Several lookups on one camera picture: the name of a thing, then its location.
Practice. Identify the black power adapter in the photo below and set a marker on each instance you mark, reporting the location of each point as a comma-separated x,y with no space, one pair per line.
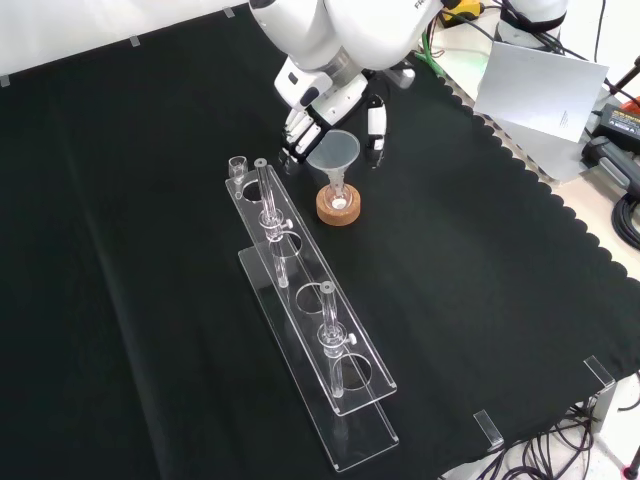
620,122

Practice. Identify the clear round-bottom flask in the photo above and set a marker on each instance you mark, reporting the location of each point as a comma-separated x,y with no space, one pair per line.
339,200

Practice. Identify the black bench cloth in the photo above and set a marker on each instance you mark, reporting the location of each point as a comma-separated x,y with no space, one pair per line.
125,250

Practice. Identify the clear cloth clip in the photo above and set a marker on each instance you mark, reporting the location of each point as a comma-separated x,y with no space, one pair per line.
489,430
136,41
228,12
600,372
4,81

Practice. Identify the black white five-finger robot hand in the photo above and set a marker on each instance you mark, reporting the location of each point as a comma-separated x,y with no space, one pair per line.
340,102

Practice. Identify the clear acrylic funnel stand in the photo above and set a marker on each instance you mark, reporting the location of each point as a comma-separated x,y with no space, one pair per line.
320,345

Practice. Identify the yellow stop button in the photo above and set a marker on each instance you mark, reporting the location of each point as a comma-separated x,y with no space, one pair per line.
462,10

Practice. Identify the black tripod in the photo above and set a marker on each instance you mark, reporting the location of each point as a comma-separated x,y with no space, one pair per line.
625,77

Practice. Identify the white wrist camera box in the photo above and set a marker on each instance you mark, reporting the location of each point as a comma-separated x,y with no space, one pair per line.
295,82

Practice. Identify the pale board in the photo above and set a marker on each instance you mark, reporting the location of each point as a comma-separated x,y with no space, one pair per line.
542,100

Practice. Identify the black grey handheld device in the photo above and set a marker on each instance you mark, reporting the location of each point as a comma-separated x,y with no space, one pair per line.
610,160

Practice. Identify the clear plastic funnel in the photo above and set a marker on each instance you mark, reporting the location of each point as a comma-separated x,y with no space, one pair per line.
334,147

